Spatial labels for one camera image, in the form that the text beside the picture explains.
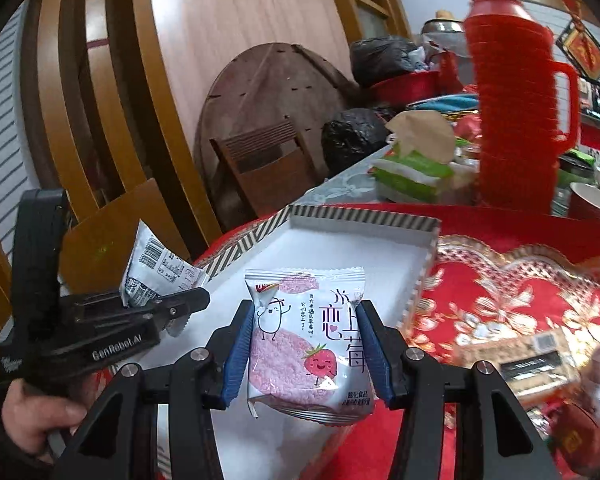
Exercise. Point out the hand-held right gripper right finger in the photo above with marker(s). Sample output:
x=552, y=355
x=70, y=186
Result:
x=375, y=355

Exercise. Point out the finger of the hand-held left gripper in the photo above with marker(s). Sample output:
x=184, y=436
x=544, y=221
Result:
x=177, y=325
x=190, y=300

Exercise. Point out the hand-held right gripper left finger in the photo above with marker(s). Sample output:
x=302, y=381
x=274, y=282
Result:
x=237, y=355

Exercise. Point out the white barcode snack packet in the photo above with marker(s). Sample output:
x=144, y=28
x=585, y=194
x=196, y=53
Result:
x=152, y=260

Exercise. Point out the pink strawberry snack packet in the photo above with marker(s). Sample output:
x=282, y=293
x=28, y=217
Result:
x=305, y=360

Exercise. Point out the white striped cardboard box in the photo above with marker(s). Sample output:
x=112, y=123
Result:
x=360, y=250

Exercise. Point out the person's left hand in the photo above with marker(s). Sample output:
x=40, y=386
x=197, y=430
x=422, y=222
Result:
x=30, y=410

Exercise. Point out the wooden chair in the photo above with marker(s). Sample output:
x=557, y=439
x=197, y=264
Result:
x=110, y=230

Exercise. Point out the red floral tablecloth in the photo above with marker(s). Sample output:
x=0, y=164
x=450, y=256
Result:
x=480, y=290

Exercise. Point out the white slatted shutter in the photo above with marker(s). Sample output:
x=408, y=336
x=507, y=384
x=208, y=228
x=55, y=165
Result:
x=5, y=135

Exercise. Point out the brown folding chair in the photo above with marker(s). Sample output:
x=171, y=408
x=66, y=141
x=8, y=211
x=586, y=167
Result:
x=265, y=170

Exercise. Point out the brown snack packet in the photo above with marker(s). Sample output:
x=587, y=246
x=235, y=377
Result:
x=525, y=365

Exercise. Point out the white lace table cover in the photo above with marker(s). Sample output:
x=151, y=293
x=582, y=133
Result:
x=340, y=185

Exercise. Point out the green tissue pack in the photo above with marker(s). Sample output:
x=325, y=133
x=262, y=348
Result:
x=410, y=175

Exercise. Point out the round dark wooden tabletop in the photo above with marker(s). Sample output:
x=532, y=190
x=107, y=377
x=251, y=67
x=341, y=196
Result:
x=260, y=95

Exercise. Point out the black plastic bag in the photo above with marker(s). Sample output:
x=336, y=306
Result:
x=380, y=60
x=350, y=135

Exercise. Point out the red gold snack packet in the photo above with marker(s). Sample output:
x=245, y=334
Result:
x=590, y=425

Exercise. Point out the red paper cup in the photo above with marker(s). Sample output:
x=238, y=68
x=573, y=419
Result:
x=592, y=205

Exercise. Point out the red plastic basin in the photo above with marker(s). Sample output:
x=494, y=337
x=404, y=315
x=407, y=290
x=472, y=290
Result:
x=405, y=87

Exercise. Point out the red plastic thermos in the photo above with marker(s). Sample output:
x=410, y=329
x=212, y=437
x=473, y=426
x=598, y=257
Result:
x=515, y=110

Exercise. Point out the metal pot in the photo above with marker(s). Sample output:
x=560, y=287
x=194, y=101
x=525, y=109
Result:
x=442, y=24

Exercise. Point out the red wall decoration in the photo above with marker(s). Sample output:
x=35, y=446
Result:
x=585, y=50

